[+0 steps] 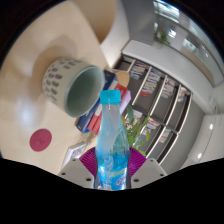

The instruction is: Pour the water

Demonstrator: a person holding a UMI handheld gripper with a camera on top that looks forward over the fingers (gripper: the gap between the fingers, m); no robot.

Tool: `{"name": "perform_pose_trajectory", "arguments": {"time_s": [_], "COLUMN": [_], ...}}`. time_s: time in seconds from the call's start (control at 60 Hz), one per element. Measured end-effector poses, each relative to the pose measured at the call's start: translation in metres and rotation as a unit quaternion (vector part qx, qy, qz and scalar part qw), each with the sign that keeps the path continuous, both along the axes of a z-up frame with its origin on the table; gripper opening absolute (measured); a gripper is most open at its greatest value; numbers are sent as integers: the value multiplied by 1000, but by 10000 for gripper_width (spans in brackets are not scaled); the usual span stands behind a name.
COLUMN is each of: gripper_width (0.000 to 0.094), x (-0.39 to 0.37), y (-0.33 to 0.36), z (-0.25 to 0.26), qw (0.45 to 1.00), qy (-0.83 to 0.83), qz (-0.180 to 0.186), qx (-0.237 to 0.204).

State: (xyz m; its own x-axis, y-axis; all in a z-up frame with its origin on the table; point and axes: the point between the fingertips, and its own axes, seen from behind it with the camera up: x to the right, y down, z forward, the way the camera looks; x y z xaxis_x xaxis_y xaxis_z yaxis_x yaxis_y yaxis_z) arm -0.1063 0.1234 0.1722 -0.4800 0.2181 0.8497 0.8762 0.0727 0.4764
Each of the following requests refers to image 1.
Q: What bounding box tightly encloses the clear blue-capped drink bottle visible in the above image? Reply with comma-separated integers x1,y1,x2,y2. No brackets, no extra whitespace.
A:
94,89,132,191

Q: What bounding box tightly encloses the grey bookshelf unit with books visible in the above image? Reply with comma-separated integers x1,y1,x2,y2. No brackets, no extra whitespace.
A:
113,54,194,166

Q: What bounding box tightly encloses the green patterned ceramic cup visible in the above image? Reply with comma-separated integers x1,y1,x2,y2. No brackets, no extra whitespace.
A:
42,57,106,118

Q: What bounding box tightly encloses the small potted plant by window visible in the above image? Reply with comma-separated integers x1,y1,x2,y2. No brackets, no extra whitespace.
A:
154,28,171,46

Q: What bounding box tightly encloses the green leafy potted plant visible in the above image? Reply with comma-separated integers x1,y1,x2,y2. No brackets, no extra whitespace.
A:
121,104,151,158

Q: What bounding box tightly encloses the curved-back wooden chair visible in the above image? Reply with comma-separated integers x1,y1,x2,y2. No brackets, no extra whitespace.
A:
115,70,131,87
71,0,118,44

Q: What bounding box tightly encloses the round ceiling lights group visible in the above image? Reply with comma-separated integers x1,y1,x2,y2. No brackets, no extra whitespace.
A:
195,122,215,160

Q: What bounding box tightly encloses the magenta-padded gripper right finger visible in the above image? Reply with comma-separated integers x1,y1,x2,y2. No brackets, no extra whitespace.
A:
127,146,168,190

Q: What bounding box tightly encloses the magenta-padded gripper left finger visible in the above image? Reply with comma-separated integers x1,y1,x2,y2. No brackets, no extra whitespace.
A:
58,146,99,190

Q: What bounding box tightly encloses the flat round red coaster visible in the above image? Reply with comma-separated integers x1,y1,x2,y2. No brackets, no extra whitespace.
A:
29,128,53,153

